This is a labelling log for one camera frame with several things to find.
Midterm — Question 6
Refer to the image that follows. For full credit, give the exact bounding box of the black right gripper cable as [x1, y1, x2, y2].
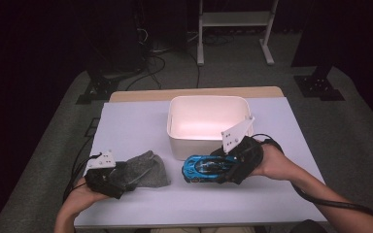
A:
[250, 132, 373, 221]

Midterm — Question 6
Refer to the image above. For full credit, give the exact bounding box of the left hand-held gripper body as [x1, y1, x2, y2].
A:
[84, 149, 127, 200]

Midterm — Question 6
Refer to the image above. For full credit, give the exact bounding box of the thin black floor cable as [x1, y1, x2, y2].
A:
[186, 48, 202, 89]

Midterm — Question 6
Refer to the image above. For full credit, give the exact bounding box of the black cable beside table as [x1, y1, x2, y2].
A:
[70, 135, 95, 183]

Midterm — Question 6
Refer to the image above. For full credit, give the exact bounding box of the tangle of black floor cables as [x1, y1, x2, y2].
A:
[122, 25, 168, 92]

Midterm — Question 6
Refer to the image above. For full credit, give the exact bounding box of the white metal stand frame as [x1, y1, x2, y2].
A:
[196, 0, 280, 67]

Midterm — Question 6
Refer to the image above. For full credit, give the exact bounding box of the white plastic storage bin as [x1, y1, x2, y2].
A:
[166, 94, 254, 161]

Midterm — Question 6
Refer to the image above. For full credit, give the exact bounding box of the dark floor plate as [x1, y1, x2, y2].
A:
[84, 117, 101, 138]

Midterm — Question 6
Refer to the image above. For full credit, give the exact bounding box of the person's left hand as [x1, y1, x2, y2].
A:
[61, 176, 111, 216]

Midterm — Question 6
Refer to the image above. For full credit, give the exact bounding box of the white table mat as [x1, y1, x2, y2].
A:
[73, 96, 328, 229]

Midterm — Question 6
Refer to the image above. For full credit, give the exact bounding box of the grey cloth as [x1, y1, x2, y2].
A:
[116, 150, 172, 189]

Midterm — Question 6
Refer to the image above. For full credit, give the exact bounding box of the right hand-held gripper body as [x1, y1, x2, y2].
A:
[220, 116, 265, 186]

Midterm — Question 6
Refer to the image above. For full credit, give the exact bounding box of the person's right hand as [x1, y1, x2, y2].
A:
[249, 143, 296, 183]

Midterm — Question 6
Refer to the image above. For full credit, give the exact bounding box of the black stand base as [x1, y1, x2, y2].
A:
[293, 65, 346, 102]
[75, 72, 121, 106]

